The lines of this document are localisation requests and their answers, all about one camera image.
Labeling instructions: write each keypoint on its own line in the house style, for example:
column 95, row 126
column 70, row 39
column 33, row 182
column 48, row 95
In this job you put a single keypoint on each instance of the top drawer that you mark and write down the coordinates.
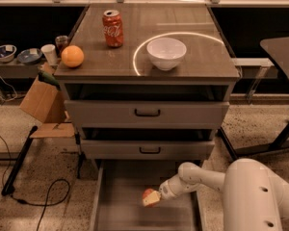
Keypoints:
column 146, row 114

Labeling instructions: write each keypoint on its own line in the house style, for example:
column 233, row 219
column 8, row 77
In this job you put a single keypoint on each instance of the blue bowl left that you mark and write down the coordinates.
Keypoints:
column 7, row 53

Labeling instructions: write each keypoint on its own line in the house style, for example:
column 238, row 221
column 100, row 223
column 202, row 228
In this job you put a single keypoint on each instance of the middle drawer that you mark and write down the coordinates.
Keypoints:
column 147, row 150

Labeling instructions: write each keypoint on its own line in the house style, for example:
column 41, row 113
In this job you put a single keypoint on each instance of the red apple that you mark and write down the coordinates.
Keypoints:
column 147, row 193

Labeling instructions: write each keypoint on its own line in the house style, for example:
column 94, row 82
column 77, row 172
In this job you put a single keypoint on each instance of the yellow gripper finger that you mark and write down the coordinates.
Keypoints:
column 152, row 199

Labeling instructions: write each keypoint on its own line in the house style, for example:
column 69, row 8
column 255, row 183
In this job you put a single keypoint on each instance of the black stand leg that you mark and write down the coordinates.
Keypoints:
column 8, row 187
column 227, row 144

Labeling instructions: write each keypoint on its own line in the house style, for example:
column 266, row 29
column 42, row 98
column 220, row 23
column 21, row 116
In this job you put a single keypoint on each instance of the orange fruit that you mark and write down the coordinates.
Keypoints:
column 72, row 56

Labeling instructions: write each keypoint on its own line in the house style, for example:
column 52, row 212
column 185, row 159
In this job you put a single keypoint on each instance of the black stand leg left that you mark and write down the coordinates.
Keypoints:
column 8, row 187

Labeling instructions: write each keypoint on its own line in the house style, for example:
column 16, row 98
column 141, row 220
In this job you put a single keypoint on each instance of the white bowl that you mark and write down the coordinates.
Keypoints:
column 166, row 53

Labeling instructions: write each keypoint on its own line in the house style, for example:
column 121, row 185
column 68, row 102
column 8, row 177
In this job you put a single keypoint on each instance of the cardboard box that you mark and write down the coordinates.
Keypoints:
column 45, row 103

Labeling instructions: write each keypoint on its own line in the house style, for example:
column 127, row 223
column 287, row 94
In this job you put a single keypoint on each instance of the blue bowl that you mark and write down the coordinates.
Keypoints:
column 29, row 56
column 7, row 53

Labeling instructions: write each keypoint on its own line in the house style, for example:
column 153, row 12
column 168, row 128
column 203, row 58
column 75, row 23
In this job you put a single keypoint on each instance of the drawer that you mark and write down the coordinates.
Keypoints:
column 146, row 114
column 147, row 150
column 118, row 199

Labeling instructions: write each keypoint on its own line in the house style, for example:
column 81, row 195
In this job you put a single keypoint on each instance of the dark glass jar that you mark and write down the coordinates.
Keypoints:
column 61, row 43

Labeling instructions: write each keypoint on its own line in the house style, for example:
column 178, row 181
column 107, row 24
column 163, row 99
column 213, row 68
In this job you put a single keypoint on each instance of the blue bowl right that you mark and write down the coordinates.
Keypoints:
column 29, row 56

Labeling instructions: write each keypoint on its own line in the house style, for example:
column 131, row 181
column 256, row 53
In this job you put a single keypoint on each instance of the grey drawer cabinet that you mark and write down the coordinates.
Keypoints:
column 206, row 74

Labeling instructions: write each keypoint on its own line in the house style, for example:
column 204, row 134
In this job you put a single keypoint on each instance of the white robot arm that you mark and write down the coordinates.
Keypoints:
column 254, row 197

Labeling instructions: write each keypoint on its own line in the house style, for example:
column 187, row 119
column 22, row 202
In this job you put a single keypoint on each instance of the black stand leg right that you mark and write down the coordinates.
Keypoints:
column 227, row 144

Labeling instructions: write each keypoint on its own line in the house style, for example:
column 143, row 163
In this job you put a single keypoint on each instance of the bottom drawer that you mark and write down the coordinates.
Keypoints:
column 118, row 199

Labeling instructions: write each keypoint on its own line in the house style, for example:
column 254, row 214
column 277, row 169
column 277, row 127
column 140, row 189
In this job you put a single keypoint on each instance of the red soda can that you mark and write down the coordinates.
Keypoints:
column 112, row 28

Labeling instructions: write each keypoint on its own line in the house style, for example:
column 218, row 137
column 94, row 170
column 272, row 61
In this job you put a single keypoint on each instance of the green handled tool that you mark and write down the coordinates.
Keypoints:
column 48, row 78

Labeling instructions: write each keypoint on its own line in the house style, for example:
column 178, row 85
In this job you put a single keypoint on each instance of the white paper cup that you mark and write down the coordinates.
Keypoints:
column 49, row 52

